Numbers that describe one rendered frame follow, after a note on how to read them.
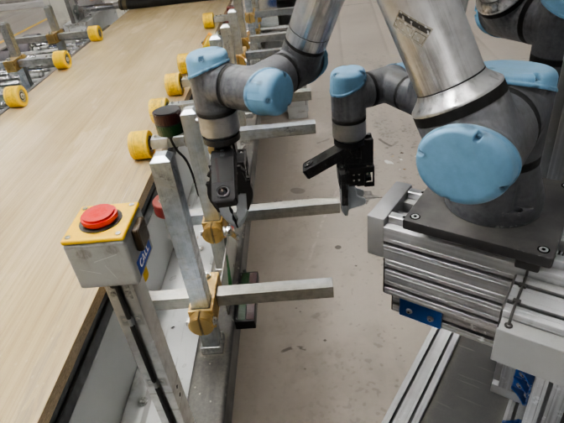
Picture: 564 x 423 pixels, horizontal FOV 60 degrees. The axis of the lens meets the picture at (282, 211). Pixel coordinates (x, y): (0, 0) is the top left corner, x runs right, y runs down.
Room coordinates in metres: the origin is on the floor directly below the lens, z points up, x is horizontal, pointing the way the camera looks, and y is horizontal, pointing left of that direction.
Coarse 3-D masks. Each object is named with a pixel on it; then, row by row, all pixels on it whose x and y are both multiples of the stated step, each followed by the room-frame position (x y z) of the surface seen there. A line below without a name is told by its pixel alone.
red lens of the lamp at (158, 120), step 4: (156, 108) 0.99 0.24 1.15; (152, 112) 0.97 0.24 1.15; (176, 112) 0.95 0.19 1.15; (180, 112) 0.97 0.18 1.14; (156, 116) 0.95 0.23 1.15; (160, 116) 0.94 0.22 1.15; (164, 116) 0.94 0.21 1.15; (168, 116) 0.94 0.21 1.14; (172, 116) 0.95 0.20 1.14; (176, 116) 0.95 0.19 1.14; (156, 120) 0.95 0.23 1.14; (160, 120) 0.94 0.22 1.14; (164, 120) 0.94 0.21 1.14; (168, 120) 0.94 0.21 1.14; (172, 120) 0.95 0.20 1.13; (176, 120) 0.95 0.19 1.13; (180, 120) 0.96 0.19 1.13; (156, 124) 0.95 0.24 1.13; (160, 124) 0.94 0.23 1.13; (164, 124) 0.94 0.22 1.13; (168, 124) 0.94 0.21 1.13; (172, 124) 0.94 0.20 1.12
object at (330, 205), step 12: (252, 204) 1.01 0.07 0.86; (264, 204) 1.01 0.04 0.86; (276, 204) 1.00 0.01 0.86; (288, 204) 0.99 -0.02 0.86; (300, 204) 0.99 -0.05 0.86; (312, 204) 0.98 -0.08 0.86; (324, 204) 0.97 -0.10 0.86; (336, 204) 0.97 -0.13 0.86; (192, 216) 1.00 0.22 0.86; (252, 216) 0.99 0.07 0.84; (264, 216) 0.98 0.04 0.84; (276, 216) 0.98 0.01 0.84; (288, 216) 0.98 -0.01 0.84; (300, 216) 0.98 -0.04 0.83
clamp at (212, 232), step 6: (204, 222) 0.95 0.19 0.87; (210, 222) 0.94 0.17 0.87; (216, 222) 0.94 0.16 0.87; (222, 222) 0.94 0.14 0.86; (204, 228) 0.93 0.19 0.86; (210, 228) 0.92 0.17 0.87; (216, 228) 0.92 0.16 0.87; (222, 228) 0.94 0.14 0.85; (204, 234) 0.92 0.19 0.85; (210, 234) 0.92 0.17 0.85; (216, 234) 0.92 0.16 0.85; (222, 234) 0.92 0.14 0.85; (210, 240) 0.92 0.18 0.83; (216, 240) 0.92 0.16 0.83
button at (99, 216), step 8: (88, 208) 0.47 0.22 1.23; (96, 208) 0.47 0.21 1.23; (104, 208) 0.47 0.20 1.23; (112, 208) 0.46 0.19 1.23; (88, 216) 0.45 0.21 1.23; (96, 216) 0.45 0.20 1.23; (104, 216) 0.45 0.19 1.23; (112, 216) 0.45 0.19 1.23; (88, 224) 0.44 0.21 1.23; (96, 224) 0.44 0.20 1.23; (104, 224) 0.44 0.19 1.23
